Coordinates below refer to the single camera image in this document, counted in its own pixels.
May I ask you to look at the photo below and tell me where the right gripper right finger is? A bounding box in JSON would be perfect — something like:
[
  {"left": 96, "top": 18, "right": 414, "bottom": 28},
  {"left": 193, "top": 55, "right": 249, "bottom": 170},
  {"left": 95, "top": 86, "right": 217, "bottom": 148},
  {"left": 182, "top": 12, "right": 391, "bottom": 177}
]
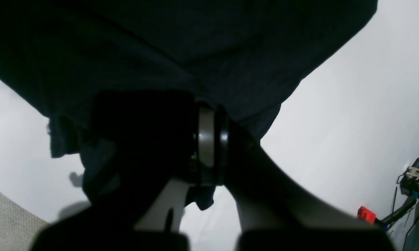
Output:
[{"left": 215, "top": 107, "right": 394, "bottom": 251}]

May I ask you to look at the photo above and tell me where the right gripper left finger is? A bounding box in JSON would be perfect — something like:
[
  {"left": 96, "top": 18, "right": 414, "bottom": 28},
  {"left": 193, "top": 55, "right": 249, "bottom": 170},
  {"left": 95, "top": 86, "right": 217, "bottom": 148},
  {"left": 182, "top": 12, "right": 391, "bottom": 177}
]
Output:
[{"left": 32, "top": 91, "right": 215, "bottom": 251}]

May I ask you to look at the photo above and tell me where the black t-shirt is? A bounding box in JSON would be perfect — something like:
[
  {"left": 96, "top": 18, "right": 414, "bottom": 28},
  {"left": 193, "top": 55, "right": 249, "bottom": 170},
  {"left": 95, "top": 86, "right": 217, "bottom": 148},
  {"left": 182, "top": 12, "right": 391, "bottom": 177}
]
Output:
[{"left": 0, "top": 0, "right": 379, "bottom": 211}]

